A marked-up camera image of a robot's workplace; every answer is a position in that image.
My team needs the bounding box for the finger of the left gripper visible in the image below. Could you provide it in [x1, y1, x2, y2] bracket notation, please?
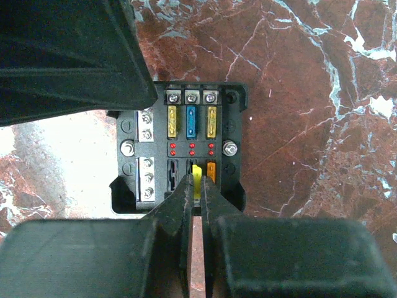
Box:
[1, 1, 158, 126]

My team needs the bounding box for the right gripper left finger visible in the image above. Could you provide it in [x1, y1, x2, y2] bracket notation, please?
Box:
[145, 174, 194, 297]

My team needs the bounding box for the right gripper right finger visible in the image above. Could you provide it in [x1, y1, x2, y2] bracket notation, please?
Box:
[200, 176, 241, 297]

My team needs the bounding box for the yellow blade fuse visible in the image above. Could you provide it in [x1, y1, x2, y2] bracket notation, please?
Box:
[192, 164, 202, 203]

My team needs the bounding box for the black fuse box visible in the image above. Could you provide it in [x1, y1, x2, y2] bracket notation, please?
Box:
[110, 82, 248, 214]

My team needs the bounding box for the blue blade fuse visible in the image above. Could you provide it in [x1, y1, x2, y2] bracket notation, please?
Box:
[186, 106, 197, 140]

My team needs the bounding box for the orange fuse in box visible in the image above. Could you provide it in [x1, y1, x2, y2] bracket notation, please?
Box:
[207, 161, 216, 183]

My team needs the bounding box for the yellow fuse in box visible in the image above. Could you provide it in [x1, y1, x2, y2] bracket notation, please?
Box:
[167, 106, 177, 138]

